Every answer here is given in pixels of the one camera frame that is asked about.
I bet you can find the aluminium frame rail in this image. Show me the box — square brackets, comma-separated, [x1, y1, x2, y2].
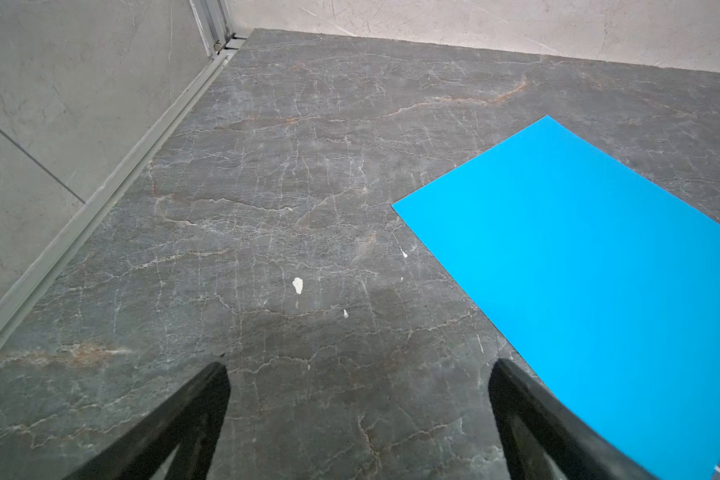
[0, 1, 245, 349]

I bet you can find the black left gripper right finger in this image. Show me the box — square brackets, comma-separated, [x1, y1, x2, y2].
[488, 358, 654, 479]

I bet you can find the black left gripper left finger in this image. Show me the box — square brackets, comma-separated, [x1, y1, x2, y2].
[67, 362, 231, 479]

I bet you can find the blue square paper sheet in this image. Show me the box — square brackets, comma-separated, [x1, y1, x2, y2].
[394, 117, 720, 479]

